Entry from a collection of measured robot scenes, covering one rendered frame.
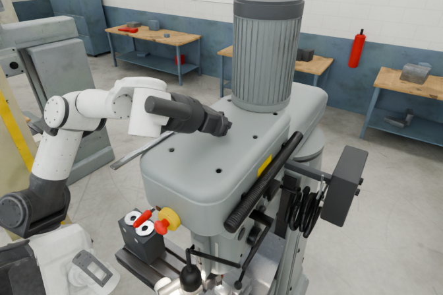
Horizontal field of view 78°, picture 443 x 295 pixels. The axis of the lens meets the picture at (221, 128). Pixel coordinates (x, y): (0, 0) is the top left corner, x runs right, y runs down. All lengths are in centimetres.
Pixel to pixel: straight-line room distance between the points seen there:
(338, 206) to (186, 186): 57
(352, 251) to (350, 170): 207
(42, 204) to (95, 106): 32
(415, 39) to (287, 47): 409
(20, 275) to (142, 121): 49
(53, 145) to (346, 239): 273
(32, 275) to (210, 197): 48
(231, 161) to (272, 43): 34
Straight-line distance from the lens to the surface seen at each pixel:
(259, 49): 80
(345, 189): 96
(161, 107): 53
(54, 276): 90
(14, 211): 87
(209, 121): 65
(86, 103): 71
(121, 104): 65
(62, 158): 83
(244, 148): 71
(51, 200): 89
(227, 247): 96
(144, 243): 150
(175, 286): 114
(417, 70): 438
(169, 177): 64
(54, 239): 90
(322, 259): 286
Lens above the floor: 231
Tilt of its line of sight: 33 degrees down
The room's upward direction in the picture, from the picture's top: straight up
